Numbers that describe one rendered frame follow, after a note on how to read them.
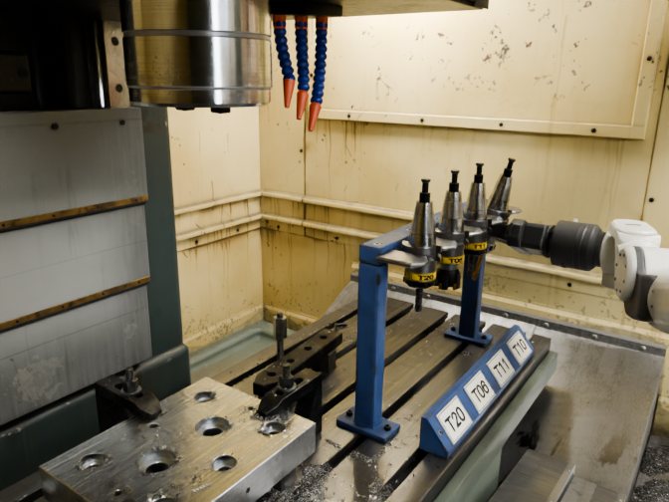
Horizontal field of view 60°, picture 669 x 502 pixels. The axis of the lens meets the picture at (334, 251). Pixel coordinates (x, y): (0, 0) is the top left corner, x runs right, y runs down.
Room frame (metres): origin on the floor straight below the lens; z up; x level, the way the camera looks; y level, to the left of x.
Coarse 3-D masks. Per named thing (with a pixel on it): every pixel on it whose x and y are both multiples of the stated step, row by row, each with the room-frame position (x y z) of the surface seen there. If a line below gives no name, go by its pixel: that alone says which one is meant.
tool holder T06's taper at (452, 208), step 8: (448, 192) 0.97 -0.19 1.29; (456, 192) 0.96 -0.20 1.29; (448, 200) 0.96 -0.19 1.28; (456, 200) 0.96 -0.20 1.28; (448, 208) 0.96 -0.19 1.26; (456, 208) 0.96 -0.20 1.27; (440, 216) 0.98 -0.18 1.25; (448, 216) 0.96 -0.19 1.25; (456, 216) 0.96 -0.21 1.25; (440, 224) 0.97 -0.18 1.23; (448, 224) 0.96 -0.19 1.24; (456, 224) 0.95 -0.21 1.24; (456, 232) 0.95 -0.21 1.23
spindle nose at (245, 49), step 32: (128, 0) 0.62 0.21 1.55; (160, 0) 0.60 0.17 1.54; (192, 0) 0.60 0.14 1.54; (224, 0) 0.61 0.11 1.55; (256, 0) 0.64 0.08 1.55; (128, 32) 0.63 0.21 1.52; (160, 32) 0.60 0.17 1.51; (192, 32) 0.60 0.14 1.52; (224, 32) 0.61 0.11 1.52; (256, 32) 0.64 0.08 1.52; (128, 64) 0.63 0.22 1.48; (160, 64) 0.60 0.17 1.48; (192, 64) 0.60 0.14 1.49; (224, 64) 0.61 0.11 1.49; (256, 64) 0.64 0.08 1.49; (160, 96) 0.61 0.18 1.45; (192, 96) 0.60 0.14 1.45; (224, 96) 0.61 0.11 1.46; (256, 96) 0.64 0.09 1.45
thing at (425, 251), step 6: (402, 246) 0.88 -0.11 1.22; (408, 246) 0.86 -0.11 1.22; (414, 246) 0.87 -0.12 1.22; (432, 246) 0.87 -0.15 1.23; (438, 246) 0.87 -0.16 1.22; (408, 252) 0.86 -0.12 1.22; (414, 252) 0.86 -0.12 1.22; (420, 252) 0.85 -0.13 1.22; (426, 252) 0.85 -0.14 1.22; (432, 252) 0.86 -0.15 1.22; (438, 252) 0.87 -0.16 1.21; (432, 258) 0.87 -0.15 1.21; (438, 258) 0.87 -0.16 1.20
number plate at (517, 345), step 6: (516, 336) 1.13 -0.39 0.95; (522, 336) 1.15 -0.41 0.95; (510, 342) 1.10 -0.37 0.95; (516, 342) 1.11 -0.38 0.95; (522, 342) 1.13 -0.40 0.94; (510, 348) 1.08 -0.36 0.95; (516, 348) 1.10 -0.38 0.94; (522, 348) 1.11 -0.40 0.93; (528, 348) 1.13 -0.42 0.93; (516, 354) 1.08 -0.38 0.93; (522, 354) 1.10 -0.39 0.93; (528, 354) 1.11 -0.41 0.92; (516, 360) 1.07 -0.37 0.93; (522, 360) 1.08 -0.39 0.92
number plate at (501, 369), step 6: (498, 354) 1.04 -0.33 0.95; (504, 354) 1.06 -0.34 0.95; (492, 360) 1.02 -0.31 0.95; (498, 360) 1.03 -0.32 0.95; (504, 360) 1.04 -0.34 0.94; (492, 366) 1.00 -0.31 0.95; (498, 366) 1.02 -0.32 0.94; (504, 366) 1.03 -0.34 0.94; (510, 366) 1.04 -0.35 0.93; (492, 372) 0.99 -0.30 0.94; (498, 372) 1.00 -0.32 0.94; (504, 372) 1.02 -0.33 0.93; (510, 372) 1.03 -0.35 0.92; (498, 378) 0.99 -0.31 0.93; (504, 378) 1.00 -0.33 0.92
